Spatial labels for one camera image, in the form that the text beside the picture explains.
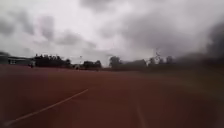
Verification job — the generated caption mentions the row of dark trees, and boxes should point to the row of dark trees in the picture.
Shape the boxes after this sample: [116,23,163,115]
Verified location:
[32,53,224,71]

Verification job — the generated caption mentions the low long building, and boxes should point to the low long building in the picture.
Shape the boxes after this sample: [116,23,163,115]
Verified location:
[0,54,36,68]

